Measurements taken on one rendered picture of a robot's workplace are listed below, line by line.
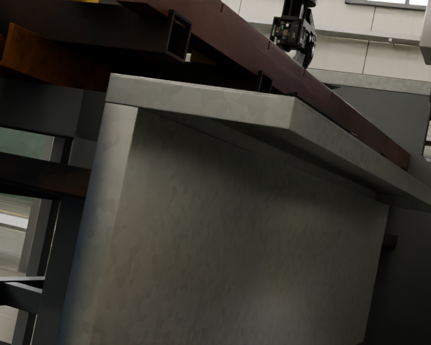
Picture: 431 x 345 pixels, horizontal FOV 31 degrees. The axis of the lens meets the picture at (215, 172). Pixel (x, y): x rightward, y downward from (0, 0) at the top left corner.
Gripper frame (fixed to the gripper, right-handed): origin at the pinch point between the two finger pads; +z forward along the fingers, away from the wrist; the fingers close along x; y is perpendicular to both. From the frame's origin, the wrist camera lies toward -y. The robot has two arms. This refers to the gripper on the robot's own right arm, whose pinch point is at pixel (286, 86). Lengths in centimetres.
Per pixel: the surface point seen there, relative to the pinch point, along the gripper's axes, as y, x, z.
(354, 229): -2.6, 20.4, 28.4
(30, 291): 13, -48, 57
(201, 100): 95, 27, 19
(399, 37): -851, -174, -232
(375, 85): -71, 2, -16
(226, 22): 71, 16, 5
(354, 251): -6.4, 20.4, 33.1
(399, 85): -71, 9, -17
